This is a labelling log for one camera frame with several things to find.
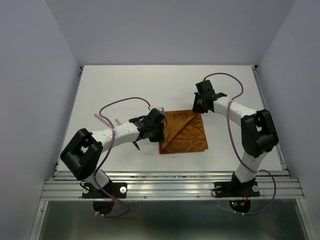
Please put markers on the orange brown cloth napkin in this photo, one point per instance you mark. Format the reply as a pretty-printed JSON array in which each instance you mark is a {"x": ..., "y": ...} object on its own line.
[{"x": 184, "y": 133}]

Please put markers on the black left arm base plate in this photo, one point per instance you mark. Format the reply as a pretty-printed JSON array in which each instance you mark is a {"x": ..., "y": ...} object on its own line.
[{"x": 115, "y": 189}]

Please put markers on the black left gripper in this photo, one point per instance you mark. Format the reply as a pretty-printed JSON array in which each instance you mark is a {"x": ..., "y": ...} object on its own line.
[{"x": 160, "y": 137}]

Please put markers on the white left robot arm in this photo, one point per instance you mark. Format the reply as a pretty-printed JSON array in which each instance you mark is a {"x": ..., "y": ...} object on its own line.
[{"x": 82, "y": 154}]

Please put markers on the pink handled fork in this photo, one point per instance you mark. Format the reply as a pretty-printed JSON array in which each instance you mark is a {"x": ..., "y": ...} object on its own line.
[{"x": 102, "y": 120}]

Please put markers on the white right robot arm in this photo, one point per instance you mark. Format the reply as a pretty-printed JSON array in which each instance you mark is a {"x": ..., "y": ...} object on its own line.
[{"x": 258, "y": 132}]

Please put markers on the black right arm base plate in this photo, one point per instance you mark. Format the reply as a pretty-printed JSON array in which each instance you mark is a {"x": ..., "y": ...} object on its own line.
[{"x": 233, "y": 189}]

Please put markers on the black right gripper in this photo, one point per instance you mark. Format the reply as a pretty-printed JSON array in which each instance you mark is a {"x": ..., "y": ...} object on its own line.
[{"x": 195, "y": 108}]

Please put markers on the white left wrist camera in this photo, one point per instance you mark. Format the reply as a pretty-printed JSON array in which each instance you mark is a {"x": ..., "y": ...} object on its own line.
[{"x": 161, "y": 109}]

